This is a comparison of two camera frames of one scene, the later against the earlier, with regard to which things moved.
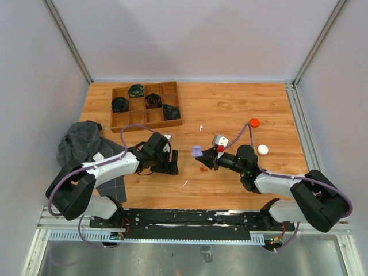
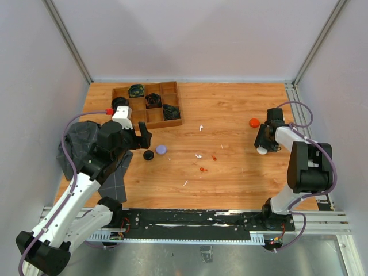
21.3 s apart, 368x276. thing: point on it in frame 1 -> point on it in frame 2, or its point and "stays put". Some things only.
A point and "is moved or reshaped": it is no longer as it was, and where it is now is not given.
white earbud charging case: (263, 149) stays put
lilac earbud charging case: (196, 151) is moved or reshaped
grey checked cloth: (83, 143) stays put
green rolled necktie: (136, 90) stays put
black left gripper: (173, 167) -> (143, 141)
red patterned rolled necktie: (153, 100) stays put
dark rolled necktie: (171, 112) stays put
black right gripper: (210, 158) -> (271, 147)
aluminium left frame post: (50, 6) stays put
